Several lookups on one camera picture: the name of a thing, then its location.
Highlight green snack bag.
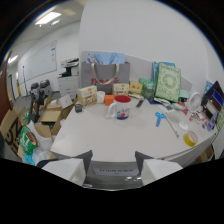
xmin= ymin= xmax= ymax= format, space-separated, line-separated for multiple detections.
xmin=19 ymin=124 xmax=40 ymax=156

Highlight black office chair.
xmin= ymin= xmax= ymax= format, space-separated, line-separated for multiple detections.
xmin=28 ymin=82 xmax=42 ymax=124

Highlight grey paper shopping bag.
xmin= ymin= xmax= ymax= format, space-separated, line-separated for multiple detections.
xmin=80 ymin=61 xmax=131 ymax=93

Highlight green plastic bottle pack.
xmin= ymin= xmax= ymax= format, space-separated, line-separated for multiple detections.
xmin=138 ymin=77 xmax=157 ymax=100

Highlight yellow tape roll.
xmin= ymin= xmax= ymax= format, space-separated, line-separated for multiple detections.
xmin=184 ymin=130 xmax=199 ymax=148

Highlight metal rod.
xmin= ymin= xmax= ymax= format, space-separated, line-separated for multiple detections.
xmin=164 ymin=114 xmax=181 ymax=139

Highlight black and blue box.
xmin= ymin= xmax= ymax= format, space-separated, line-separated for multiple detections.
xmin=200 ymin=80 xmax=224 ymax=116

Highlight small black clock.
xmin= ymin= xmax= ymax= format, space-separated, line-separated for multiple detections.
xmin=74 ymin=103 xmax=84 ymax=114

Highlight small white cup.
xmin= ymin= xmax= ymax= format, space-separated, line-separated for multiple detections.
xmin=96 ymin=90 xmax=106 ymax=104

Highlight blue handled scissors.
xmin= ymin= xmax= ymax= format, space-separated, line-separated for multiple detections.
xmin=154 ymin=111 xmax=166 ymax=128

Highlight green patterned book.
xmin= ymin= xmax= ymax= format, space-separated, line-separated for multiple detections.
xmin=154 ymin=61 xmax=183 ymax=104

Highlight blue book behind green book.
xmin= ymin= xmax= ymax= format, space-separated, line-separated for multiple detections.
xmin=152 ymin=60 xmax=176 ymax=83

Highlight white office printer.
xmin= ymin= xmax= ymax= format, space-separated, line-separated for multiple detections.
xmin=57 ymin=57 xmax=80 ymax=100

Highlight large printed cardboard box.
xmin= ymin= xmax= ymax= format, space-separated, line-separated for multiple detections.
xmin=0 ymin=106 xmax=31 ymax=160

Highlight cream box with green print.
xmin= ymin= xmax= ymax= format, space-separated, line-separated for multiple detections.
xmin=111 ymin=82 xmax=130 ymax=98

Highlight white mug with red inside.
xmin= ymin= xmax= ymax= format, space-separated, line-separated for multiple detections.
xmin=106 ymin=94 xmax=132 ymax=121

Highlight open cardboard box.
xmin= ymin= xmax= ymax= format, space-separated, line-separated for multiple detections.
xmin=37 ymin=102 xmax=75 ymax=137

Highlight large cream printed box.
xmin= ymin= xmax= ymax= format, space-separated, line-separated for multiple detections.
xmin=76 ymin=84 xmax=99 ymax=109

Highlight small white desk fan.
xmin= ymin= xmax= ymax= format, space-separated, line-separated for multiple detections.
xmin=178 ymin=91 xmax=203 ymax=131

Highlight whiteboard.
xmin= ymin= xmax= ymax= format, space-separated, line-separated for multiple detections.
xmin=17 ymin=40 xmax=58 ymax=85

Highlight orange cube box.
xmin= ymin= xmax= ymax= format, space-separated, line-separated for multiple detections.
xmin=104 ymin=94 xmax=115 ymax=107

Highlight yellow snack box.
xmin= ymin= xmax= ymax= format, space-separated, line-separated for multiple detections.
xmin=128 ymin=81 xmax=144 ymax=95

